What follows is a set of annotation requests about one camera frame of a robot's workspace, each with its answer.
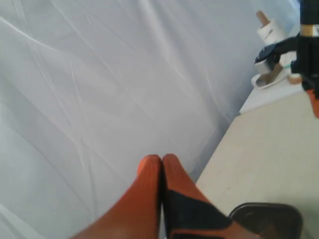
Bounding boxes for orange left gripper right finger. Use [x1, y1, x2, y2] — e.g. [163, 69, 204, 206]
[162, 154, 260, 239]

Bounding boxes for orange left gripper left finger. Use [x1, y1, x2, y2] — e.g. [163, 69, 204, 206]
[73, 155, 161, 239]

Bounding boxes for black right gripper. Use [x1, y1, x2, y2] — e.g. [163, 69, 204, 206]
[292, 35, 319, 118]

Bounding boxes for dark transparent lunch box lid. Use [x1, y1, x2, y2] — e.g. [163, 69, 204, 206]
[229, 203, 303, 239]

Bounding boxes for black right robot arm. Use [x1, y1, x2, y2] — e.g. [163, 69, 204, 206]
[292, 0, 319, 117]

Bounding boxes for white plate with items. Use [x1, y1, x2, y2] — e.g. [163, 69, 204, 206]
[251, 64, 303, 90]

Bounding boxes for white paper roll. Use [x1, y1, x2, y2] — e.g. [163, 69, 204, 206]
[255, 9, 295, 68]

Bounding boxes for blue-grey backdrop cloth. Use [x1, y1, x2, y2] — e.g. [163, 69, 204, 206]
[0, 0, 299, 239]

